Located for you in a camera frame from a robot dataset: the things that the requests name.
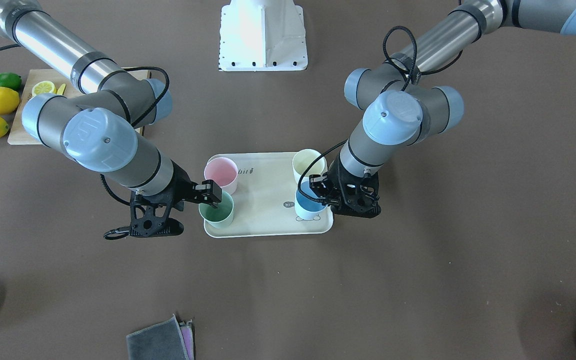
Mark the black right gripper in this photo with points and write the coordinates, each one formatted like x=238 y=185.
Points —
x=184 y=185

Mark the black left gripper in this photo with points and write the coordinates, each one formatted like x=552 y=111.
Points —
x=321 y=190

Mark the blue cup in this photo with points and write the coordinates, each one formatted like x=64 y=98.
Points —
x=307 y=209

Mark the pink cup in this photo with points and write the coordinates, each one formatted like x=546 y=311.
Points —
x=224 y=172

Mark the green cup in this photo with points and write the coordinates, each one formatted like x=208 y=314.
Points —
x=220 y=216

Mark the cream cup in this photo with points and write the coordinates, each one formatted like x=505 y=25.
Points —
x=303 y=159

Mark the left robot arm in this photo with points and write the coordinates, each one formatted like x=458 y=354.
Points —
x=399 y=113

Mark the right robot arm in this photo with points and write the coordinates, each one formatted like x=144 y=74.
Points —
x=98 y=129

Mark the cream rabbit tray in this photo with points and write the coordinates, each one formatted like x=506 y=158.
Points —
x=264 y=199

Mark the grey cloth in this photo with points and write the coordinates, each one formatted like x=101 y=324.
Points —
x=167 y=340

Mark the yellow plastic knife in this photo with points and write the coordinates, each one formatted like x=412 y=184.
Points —
x=61 y=89

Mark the lemon slice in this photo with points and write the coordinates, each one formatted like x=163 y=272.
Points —
x=43 y=87

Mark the green lime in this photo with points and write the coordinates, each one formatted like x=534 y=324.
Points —
x=10 y=80

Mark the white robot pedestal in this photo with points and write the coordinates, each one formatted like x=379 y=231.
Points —
x=262 y=36

